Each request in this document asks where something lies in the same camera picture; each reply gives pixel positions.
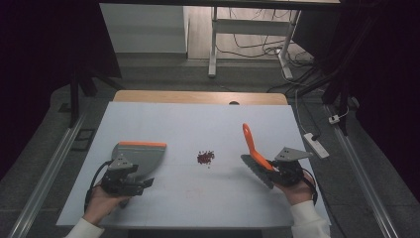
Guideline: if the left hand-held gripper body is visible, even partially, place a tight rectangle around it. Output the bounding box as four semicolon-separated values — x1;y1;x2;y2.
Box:
99;156;147;196

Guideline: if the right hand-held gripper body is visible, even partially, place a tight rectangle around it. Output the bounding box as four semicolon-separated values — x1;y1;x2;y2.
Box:
270;146;314;188

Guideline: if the grey dustpan with orange edge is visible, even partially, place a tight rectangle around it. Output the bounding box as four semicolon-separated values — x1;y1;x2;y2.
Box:
111;141;167;184

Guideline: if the orange brush with grey bristles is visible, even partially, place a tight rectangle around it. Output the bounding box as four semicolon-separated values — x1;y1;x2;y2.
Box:
240;123;275;190

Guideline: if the pile of red beans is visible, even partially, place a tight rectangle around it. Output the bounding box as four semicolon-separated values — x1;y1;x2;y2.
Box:
196;150;216;169

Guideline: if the person's right hand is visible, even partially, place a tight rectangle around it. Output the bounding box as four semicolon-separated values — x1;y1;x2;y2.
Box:
274;173;317;206

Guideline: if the person's left hand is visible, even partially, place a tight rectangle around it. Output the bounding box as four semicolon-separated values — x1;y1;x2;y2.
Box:
82;184;132;226

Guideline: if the white power strip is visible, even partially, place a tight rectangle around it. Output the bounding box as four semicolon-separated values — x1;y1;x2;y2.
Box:
303;132;331;160

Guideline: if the white table mat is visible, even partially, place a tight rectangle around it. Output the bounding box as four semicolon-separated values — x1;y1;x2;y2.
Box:
55;101;332;229

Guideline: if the black metal stand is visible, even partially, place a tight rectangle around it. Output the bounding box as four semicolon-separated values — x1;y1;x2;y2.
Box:
67;63;125;128
290;65;356;137

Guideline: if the wooden table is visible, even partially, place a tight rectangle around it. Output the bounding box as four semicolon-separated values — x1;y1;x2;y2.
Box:
113;89;289;106

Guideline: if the dark curtain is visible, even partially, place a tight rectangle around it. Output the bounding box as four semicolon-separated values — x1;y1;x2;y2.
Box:
291;0;420;202
0;0;123;181

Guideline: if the white cabinet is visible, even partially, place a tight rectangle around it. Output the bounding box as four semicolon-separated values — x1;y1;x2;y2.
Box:
99;3;189;54

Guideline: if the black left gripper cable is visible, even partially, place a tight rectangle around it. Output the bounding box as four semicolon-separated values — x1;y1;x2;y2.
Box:
83;160;113;213

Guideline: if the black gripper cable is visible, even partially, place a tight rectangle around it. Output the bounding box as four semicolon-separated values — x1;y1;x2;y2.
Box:
83;160;113;213
301;168;319;206

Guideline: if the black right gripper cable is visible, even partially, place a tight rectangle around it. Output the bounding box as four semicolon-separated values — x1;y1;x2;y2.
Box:
301;168;319;206

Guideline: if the aluminium floor rail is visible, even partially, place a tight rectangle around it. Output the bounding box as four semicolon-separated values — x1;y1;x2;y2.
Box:
7;110;87;238
325;104;400;238

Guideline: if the tangle of black floor cables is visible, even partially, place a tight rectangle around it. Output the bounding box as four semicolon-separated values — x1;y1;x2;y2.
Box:
216;8;315;62

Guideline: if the white desk frame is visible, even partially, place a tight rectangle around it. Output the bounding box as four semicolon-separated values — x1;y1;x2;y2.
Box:
207;6;302;80

